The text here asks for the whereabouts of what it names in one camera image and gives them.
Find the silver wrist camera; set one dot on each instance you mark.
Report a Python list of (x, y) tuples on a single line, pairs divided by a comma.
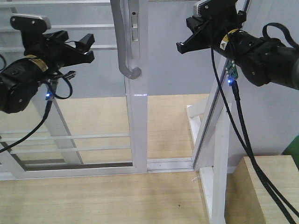
[(206, 8), (30, 23)]

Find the white triangular support bracket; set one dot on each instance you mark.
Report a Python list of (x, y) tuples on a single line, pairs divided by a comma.
[(213, 170)]

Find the green object at right edge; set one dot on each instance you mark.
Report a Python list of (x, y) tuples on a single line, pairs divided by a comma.
[(293, 150)]

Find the grey metal door handle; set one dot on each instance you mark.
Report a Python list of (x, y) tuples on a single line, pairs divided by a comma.
[(121, 42)]

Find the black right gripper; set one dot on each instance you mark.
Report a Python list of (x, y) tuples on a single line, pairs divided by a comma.
[(206, 31)]

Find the light wooden platform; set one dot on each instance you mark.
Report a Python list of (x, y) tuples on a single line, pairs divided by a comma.
[(151, 198)]

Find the green circuit board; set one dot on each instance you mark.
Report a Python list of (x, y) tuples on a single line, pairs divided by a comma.
[(231, 72)]

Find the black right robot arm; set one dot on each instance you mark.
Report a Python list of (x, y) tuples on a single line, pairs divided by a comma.
[(272, 58)]

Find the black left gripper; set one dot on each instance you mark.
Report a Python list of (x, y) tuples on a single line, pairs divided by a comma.
[(52, 51)]

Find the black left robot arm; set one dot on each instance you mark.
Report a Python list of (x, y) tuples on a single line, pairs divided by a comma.
[(18, 86)]

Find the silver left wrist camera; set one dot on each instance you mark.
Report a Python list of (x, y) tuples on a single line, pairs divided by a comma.
[(30, 23)]

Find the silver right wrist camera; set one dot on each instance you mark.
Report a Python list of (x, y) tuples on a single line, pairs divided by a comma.
[(206, 8)]

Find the white sliding glass door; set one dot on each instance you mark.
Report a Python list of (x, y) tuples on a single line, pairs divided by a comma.
[(53, 151)]

